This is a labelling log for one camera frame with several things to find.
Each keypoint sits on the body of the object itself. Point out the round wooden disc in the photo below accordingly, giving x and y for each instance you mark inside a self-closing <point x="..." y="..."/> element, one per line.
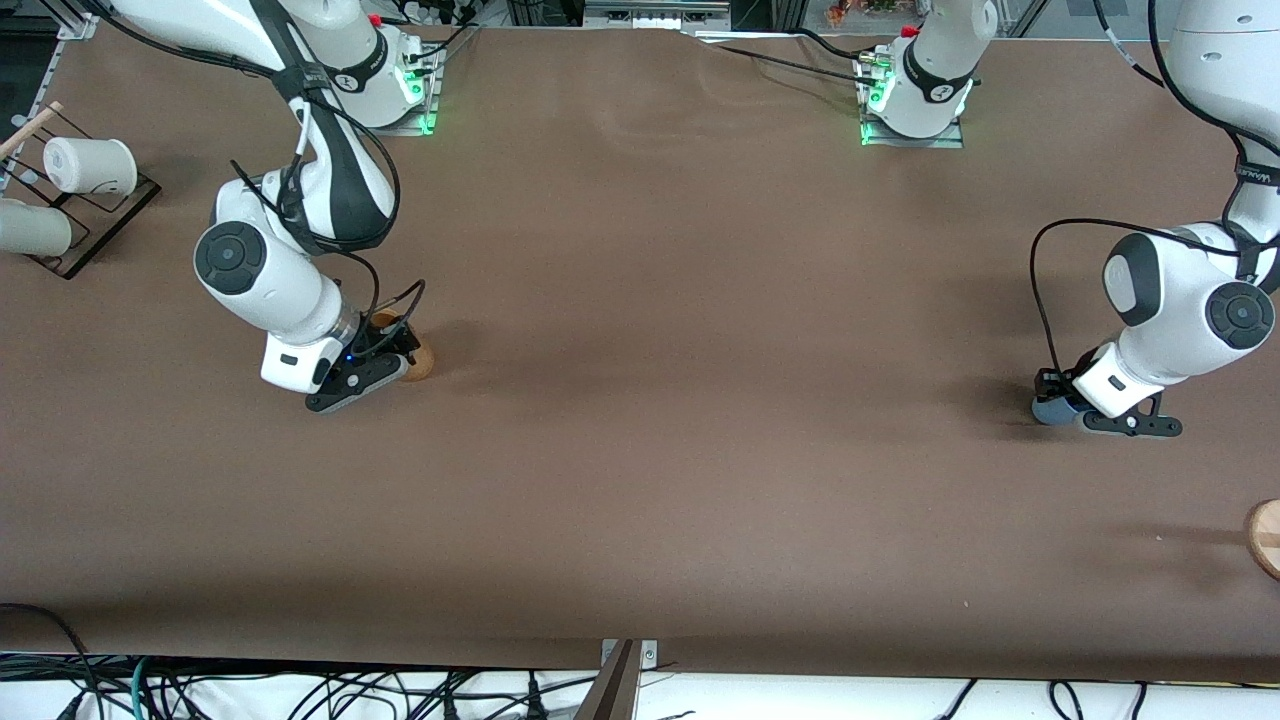
<point x="1266" y="540"/>

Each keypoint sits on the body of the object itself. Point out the plain white cup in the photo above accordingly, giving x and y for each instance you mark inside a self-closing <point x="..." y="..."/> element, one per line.
<point x="35" y="228"/>

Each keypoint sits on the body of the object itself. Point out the bamboo chopstick holder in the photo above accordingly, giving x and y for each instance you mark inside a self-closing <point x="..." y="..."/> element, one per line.
<point x="422" y="365"/>

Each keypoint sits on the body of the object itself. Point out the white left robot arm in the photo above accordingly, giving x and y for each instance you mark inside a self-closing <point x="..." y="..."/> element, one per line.
<point x="1190" y="300"/>

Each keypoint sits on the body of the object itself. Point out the black cup rack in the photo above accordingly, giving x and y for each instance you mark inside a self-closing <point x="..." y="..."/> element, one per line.
<point x="110" y="215"/>

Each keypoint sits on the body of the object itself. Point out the grey metal box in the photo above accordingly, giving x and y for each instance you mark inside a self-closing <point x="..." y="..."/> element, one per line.
<point x="655" y="14"/>

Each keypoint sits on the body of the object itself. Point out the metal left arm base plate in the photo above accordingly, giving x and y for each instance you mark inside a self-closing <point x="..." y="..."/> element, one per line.
<point x="915" y="142"/>

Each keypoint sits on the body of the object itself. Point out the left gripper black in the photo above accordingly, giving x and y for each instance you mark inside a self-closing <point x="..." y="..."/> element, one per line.
<point x="1055" y="384"/>

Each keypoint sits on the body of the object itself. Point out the short aluminium profile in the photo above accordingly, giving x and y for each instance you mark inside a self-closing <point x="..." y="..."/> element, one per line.
<point x="78" y="25"/>

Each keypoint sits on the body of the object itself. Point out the wooden stick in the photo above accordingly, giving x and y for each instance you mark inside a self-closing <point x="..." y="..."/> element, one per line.
<point x="30" y="128"/>

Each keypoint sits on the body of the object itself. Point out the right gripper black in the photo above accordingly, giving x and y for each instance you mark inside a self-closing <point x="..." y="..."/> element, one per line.
<point x="388" y="344"/>

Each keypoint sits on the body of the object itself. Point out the blue cup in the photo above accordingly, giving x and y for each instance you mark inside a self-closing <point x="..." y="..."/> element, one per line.
<point x="1050" y="412"/>

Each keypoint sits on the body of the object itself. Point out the dark camera stand leg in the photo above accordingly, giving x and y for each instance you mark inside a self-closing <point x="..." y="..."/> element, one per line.
<point x="612" y="695"/>

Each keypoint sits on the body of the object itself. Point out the small metal bracket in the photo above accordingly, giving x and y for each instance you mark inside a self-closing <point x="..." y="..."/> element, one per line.
<point x="648" y="652"/>

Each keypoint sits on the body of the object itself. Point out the white cup with print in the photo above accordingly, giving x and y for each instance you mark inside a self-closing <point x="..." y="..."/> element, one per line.
<point x="90" y="165"/>

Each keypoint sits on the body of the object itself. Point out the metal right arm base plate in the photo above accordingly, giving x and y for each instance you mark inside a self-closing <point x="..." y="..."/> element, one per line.
<point x="432" y="100"/>

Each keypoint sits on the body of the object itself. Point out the power strip with plugs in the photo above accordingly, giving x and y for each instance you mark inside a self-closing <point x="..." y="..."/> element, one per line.
<point x="435" y="12"/>

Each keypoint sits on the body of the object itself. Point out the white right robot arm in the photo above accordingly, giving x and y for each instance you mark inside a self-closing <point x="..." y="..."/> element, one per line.
<point x="260" y="270"/>

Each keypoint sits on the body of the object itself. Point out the orange clutter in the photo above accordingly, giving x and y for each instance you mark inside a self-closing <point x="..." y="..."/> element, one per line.
<point x="865" y="10"/>

